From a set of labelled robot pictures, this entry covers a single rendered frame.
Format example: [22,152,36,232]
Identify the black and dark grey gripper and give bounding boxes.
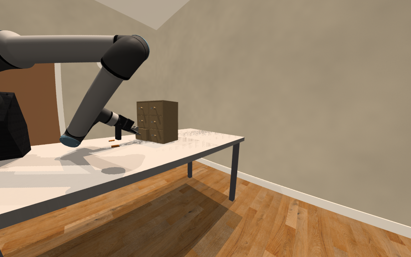
[114,115,141,135]

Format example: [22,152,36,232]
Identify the wooden chest of drawers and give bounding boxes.
[137,100,178,144]

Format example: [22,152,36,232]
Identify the dark brown wooden drawer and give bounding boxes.
[136,127,149,141]
[138,115,149,127]
[137,102,148,114]
[149,129,163,143]
[149,102,162,115]
[149,116,163,129]

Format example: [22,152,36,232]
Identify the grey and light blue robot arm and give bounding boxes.
[0,30,149,147]

